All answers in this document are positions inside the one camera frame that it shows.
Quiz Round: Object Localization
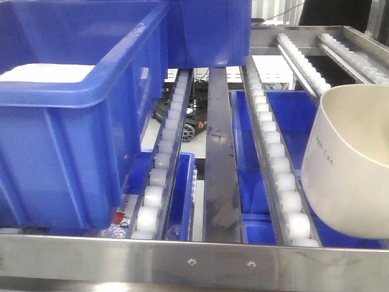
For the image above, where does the white plastic trash bin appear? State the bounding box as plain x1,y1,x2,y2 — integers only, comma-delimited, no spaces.
301,85,388,238

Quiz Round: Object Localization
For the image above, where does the blue crate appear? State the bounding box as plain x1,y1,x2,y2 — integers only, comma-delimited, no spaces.
230,89,389,249
167,1,252,69
1,1,169,229
126,150,195,241

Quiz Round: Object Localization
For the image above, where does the middle white roller track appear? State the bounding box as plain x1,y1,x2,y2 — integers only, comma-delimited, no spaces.
240,55,322,247

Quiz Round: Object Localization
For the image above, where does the right white roller track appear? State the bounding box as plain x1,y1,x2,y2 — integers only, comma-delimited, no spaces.
277,33,331,100

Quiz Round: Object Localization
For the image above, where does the black wheeled robot base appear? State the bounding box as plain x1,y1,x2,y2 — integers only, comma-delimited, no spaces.
151,80,210,142

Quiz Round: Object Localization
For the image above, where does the far right roller track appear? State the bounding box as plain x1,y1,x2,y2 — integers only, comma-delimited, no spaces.
317,33,388,85

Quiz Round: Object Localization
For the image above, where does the left white roller track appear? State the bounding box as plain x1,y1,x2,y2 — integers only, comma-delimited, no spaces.
126,69,193,240

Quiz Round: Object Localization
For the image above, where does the lower blue crate left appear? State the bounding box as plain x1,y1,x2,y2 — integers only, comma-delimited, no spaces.
126,150,195,241

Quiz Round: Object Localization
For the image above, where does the white roller track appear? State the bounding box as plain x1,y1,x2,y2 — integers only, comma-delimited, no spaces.
240,55,322,247
277,33,331,100
126,69,193,240

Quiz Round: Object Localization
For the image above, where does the dark metal centre rail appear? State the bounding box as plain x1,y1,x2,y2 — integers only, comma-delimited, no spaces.
203,68,243,243

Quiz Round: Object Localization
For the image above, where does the lower blue crate right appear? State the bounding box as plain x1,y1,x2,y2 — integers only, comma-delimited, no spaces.
230,89,389,249

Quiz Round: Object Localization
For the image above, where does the stainless steel shelf frame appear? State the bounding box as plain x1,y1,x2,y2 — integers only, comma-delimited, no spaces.
1,234,388,291

